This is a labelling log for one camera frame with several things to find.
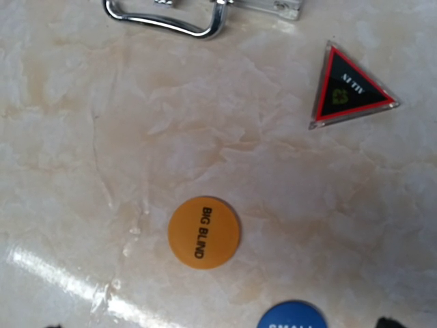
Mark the blue small blind button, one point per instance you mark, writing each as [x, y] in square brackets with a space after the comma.
[293, 314]

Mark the black red triangular dealer button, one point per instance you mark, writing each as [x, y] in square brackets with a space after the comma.
[347, 91]

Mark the orange big blind button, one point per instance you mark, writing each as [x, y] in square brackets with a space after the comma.
[204, 232]

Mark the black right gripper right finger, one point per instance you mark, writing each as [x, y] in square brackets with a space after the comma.
[385, 322]

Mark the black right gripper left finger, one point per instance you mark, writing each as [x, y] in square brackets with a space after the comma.
[54, 326]

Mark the aluminium poker set case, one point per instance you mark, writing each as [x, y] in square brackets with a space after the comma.
[199, 20]

